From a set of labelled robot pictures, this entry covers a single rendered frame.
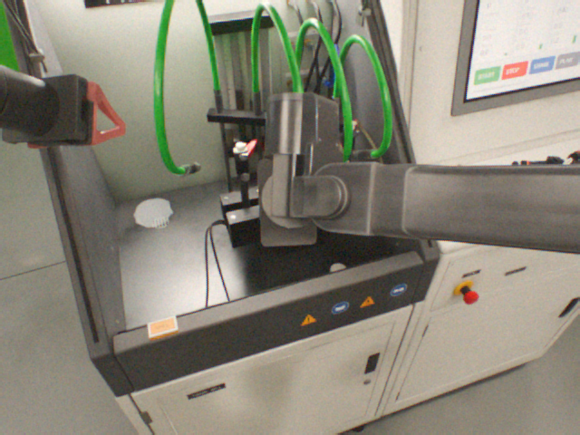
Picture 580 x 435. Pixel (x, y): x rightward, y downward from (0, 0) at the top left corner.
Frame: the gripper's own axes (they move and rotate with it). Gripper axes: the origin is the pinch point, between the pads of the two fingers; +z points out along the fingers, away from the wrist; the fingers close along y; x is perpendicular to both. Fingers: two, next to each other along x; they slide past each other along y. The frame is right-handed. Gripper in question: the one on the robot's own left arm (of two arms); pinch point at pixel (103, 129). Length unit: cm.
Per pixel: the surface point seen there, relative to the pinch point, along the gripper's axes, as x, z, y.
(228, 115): -14, 48, 8
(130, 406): 49, 33, 20
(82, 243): 15.1, 16.9, 19.3
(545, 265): 19, 84, -64
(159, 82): -8.0, 7.6, -2.3
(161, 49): -12.8, 7.8, -2.3
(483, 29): -31, 55, -47
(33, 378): 72, 87, 111
